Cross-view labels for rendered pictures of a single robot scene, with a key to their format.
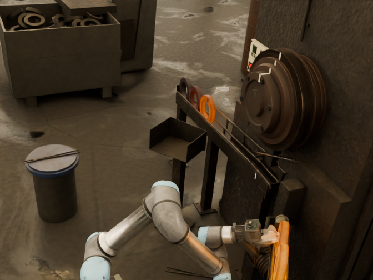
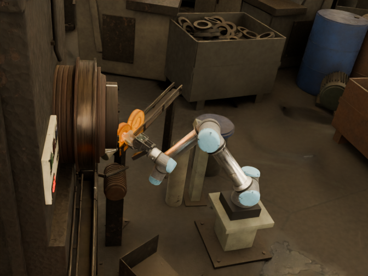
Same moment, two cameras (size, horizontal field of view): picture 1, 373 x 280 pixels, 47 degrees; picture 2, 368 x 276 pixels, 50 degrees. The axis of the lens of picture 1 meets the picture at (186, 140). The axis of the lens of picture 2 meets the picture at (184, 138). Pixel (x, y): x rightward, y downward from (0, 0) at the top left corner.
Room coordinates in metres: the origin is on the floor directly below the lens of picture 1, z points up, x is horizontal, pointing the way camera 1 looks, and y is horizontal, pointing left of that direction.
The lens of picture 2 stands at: (3.11, 0.24, 2.00)
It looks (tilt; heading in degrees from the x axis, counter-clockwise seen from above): 34 degrees down; 190
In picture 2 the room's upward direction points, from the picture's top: 8 degrees clockwise
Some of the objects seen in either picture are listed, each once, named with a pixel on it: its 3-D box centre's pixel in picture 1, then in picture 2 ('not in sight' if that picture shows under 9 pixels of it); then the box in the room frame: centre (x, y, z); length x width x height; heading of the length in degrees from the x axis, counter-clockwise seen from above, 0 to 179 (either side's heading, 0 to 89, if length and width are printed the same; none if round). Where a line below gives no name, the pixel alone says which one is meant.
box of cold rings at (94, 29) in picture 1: (59, 49); not in sight; (4.04, 1.34, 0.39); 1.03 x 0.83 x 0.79; 118
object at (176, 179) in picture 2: not in sight; (177, 174); (0.99, -0.14, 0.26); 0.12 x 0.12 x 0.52
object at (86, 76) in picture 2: (277, 100); (87, 115); (1.80, -0.40, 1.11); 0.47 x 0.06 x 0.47; 24
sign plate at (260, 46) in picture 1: (262, 63); (51, 157); (2.16, -0.37, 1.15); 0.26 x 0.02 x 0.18; 24
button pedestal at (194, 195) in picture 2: not in sight; (199, 165); (0.89, -0.01, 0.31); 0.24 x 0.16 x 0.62; 24
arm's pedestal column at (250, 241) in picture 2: not in sight; (235, 226); (1.20, 0.33, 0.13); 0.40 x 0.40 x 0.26; 31
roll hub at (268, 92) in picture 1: (258, 102); (111, 115); (1.77, -0.32, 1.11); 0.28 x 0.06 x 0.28; 24
